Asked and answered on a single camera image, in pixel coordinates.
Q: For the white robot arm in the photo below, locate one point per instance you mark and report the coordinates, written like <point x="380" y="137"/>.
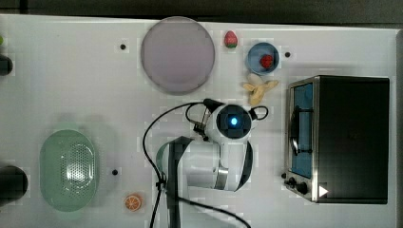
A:
<point x="222" y="161"/>

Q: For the blue bowl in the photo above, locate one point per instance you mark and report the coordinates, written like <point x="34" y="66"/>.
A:
<point x="256" y="52"/>

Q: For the peeled plush banana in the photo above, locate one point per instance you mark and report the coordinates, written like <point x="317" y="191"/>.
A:
<point x="257" y="88"/>

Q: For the orange slice toy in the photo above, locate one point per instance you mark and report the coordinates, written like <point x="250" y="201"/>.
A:
<point x="133" y="202"/>

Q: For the green colander basket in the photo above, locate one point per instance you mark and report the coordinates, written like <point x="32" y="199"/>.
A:
<point x="68" y="170"/>

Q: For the plush strawberry on table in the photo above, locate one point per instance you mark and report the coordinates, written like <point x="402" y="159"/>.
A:
<point x="230" y="39"/>

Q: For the black cylinder cup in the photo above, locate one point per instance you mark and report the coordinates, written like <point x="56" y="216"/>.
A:
<point x="13" y="184"/>

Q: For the black cylinder upper left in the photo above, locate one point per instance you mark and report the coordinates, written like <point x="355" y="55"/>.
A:
<point x="6" y="65"/>

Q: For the red strawberry in bowl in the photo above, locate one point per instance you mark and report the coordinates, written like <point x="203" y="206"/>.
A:
<point x="266" y="61"/>

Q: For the black toaster oven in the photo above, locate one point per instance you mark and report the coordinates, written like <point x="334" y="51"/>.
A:
<point x="337" y="139"/>

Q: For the grey round plate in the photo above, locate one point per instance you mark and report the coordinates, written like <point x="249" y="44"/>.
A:
<point x="178" y="55"/>

